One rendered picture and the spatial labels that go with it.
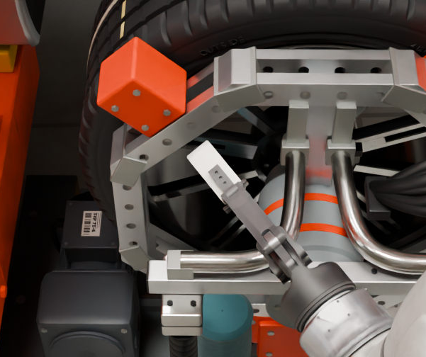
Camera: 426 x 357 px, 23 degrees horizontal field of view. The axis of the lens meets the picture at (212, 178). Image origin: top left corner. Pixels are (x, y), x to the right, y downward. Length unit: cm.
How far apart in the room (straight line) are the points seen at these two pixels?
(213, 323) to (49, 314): 49
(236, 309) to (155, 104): 37
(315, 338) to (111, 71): 46
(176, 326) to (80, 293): 67
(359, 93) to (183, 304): 33
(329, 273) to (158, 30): 44
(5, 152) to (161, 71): 56
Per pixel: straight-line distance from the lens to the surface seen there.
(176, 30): 131
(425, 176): 127
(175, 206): 163
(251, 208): 106
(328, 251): 135
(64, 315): 189
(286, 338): 171
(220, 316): 148
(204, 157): 113
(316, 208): 137
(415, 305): 88
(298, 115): 127
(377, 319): 102
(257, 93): 125
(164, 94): 127
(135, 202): 142
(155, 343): 215
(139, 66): 126
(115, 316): 188
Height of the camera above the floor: 201
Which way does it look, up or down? 51 degrees down
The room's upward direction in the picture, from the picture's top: straight up
